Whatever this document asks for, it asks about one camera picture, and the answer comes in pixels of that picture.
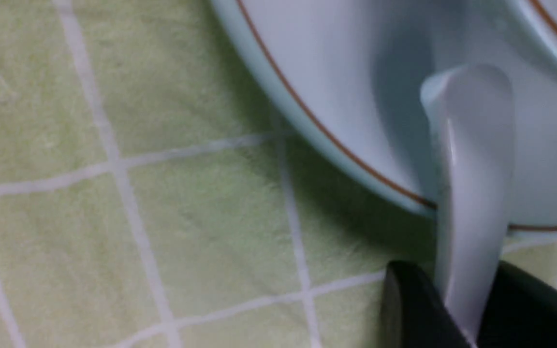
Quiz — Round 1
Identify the light blue large plate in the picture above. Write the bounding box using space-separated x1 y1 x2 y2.
210 0 557 234

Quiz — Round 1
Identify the green checkered tablecloth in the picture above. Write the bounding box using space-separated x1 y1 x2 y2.
0 0 557 348

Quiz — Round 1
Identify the white ceramic spoon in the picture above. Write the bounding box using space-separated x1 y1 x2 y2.
420 64 516 347

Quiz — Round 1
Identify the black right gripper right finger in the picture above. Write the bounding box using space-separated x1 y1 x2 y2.
477 261 557 348

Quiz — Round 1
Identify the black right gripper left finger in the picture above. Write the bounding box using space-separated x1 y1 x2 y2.
380 261 470 348

